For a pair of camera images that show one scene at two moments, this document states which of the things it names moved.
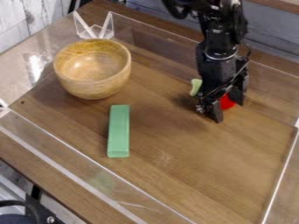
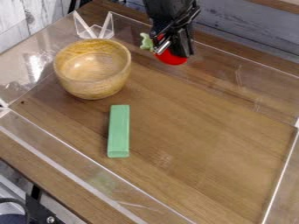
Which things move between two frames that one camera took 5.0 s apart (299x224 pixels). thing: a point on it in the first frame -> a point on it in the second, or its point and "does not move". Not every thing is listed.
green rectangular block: x=119 y=131 does not move
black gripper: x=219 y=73 -> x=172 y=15
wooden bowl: x=92 y=67 does not move
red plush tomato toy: x=227 y=102 -> x=167 y=57
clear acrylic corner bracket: x=96 y=31 does not move
